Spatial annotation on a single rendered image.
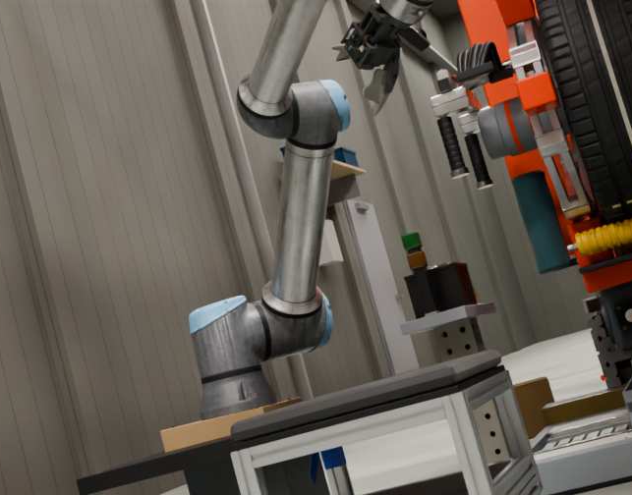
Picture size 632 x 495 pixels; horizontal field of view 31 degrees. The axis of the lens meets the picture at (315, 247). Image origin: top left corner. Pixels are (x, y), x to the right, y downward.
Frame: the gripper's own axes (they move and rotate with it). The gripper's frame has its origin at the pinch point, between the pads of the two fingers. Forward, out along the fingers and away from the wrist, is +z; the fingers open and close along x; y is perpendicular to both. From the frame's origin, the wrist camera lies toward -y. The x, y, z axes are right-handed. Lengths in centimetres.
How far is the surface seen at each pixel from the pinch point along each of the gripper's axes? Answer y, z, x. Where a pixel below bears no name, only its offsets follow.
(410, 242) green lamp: -48, 53, 1
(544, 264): -80, 48, 18
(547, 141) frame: -58, 10, 8
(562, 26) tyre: -60, -9, -9
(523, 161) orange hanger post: -104, 51, -19
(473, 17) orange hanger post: -101, 34, -60
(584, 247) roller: -69, 27, 27
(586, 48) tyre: -61, -10, -1
